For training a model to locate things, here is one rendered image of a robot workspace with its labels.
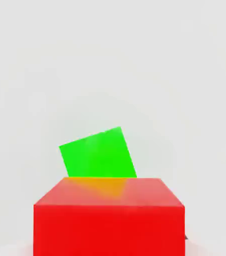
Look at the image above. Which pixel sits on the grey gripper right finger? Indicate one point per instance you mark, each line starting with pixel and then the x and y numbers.
pixel 187 243

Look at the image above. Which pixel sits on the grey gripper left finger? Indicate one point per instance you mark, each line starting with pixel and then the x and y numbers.
pixel 29 251

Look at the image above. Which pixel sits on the small red cube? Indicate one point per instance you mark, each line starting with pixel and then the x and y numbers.
pixel 108 230

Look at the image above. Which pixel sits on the small green cube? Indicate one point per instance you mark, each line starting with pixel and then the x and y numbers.
pixel 98 158

